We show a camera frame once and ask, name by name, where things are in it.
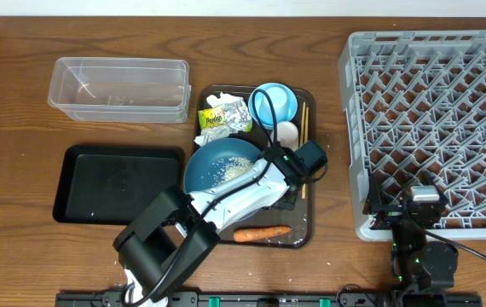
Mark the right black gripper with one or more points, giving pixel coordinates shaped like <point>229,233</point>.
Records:
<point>390,214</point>

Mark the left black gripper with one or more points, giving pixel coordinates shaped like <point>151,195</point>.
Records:
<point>286,210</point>

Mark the white rice pile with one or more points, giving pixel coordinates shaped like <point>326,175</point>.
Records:
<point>235,167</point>

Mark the green snack wrapper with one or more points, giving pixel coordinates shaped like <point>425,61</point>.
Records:
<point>234,115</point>

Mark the blue plate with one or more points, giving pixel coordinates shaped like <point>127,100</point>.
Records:
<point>213,158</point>

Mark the orange carrot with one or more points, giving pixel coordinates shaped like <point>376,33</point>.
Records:
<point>252,234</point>

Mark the white tissue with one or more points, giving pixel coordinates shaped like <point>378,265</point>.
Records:
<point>211,134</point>

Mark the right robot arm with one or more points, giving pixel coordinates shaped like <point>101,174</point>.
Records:
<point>425,269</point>

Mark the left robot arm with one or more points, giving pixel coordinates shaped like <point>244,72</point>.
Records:
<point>174,234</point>

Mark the grey dishwasher rack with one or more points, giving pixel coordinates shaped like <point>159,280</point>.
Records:
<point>416,101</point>

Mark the black waste tray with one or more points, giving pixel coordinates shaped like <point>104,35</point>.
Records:
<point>112,185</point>

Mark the right wooden chopstick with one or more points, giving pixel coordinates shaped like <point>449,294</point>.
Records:
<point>304,188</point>

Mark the wooden chopstick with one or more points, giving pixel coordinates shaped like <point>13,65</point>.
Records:
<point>304,188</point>
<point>303,123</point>

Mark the pale pink cup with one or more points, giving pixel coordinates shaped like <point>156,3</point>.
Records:
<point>287,135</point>

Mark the left wooden chopstick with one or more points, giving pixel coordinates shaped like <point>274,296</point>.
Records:
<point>303,123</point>

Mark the light blue bowl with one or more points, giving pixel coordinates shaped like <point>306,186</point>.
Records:
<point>254,105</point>

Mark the clear plastic bin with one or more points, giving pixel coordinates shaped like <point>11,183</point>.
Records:
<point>126,90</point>

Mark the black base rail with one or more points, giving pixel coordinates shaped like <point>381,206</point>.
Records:
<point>191,299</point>

